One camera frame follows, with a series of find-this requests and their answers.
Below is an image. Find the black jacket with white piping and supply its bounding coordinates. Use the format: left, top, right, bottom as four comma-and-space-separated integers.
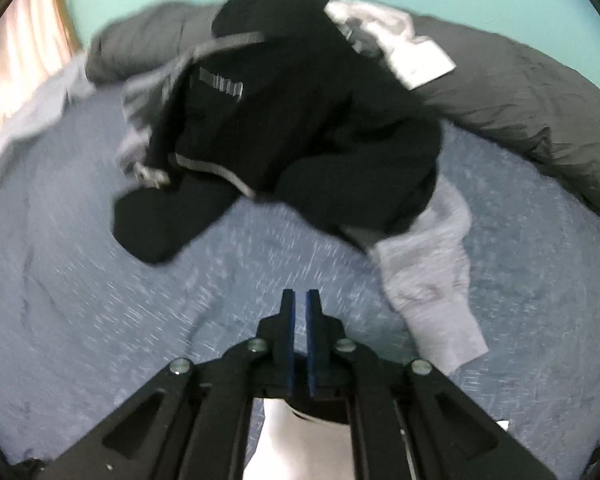
112, 10, 443, 264

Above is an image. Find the plain black garment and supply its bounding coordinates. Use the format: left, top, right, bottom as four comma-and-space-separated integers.
214, 0, 342, 36

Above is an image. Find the white cloth garment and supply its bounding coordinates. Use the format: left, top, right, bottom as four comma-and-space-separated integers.
325, 0, 457, 92

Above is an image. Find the dark grey duvet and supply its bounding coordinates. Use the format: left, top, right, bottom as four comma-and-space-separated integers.
85, 2, 600, 229

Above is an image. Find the white polo shirt black trim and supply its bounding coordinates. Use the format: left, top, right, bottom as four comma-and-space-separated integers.
242, 395, 354, 480

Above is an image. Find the pink curtain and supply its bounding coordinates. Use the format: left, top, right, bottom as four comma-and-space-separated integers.
0, 0, 68, 162

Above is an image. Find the blue patterned bedsheet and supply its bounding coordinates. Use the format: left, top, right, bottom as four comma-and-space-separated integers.
0, 85, 600, 480

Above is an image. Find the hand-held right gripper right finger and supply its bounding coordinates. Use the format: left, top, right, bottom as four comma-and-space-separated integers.
306, 290, 556, 480

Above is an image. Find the grey sweatshirt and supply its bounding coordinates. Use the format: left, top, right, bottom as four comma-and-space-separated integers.
115, 55, 488, 377

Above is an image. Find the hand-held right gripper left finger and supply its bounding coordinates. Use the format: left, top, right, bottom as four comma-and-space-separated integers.
45, 289, 296, 480

